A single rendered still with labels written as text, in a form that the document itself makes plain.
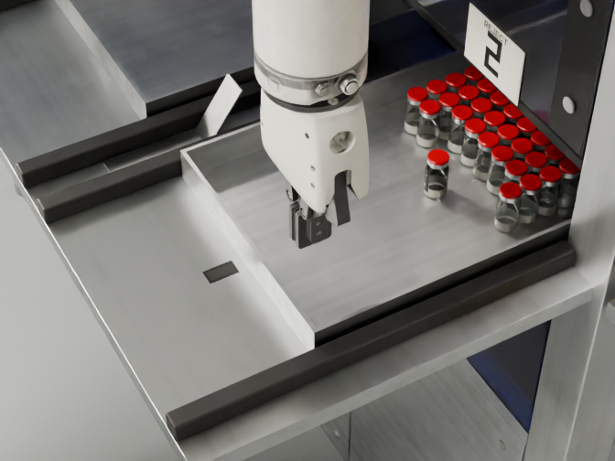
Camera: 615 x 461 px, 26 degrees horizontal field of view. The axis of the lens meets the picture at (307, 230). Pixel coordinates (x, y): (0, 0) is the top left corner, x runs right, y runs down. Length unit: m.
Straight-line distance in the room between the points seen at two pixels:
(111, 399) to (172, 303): 1.06
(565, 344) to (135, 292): 0.41
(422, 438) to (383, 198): 0.52
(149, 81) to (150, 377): 0.39
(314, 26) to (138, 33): 0.58
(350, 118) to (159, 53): 0.50
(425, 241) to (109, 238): 0.29
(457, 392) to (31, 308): 1.04
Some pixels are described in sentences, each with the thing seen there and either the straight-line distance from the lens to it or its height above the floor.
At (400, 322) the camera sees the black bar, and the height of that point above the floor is 0.90.
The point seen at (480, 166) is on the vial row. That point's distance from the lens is 1.29.
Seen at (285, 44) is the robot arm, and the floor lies 1.20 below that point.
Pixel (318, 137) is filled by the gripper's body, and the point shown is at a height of 1.12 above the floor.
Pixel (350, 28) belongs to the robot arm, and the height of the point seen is 1.20.
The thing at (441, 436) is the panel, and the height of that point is 0.42.
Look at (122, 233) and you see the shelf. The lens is 1.25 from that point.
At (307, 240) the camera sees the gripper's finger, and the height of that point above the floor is 0.97.
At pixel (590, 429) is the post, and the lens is 1.39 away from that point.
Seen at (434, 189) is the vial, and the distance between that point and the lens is 1.27.
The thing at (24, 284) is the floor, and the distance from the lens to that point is 2.44.
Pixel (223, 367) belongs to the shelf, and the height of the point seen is 0.88.
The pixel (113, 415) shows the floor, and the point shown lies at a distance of 2.22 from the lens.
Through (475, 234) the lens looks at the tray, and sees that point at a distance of 1.25.
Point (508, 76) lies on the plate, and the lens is 1.22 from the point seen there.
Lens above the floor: 1.77
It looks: 45 degrees down
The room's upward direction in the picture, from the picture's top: straight up
